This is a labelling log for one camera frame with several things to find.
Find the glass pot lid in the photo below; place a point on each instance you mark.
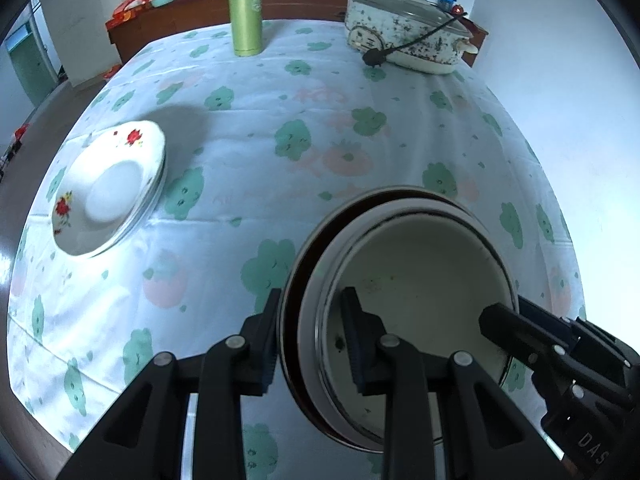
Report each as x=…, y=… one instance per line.
x=400, y=5

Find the brown wooden cabinet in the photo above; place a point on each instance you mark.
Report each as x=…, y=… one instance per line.
x=190, y=15

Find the white enamel bowl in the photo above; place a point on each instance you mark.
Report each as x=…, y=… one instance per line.
x=425, y=270

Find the red orange plastic bag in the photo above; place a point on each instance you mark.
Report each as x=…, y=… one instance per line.
x=131, y=7

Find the pink plastic bowl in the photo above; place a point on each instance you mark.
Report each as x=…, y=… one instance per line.
x=288, y=310

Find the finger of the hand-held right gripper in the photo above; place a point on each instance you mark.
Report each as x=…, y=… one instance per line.
x=542, y=317
x=510, y=330

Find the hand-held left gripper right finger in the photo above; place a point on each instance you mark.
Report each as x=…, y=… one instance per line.
x=352, y=340

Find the floral white electric pot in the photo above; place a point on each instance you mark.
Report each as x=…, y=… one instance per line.
x=405, y=42

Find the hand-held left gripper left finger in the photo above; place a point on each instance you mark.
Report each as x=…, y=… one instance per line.
x=267, y=345

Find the green thermos bottle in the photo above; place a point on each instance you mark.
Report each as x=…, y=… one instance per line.
x=246, y=15

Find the floral white plate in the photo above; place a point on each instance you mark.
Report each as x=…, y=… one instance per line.
x=110, y=195

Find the green door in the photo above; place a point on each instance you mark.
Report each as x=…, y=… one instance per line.
x=32, y=65

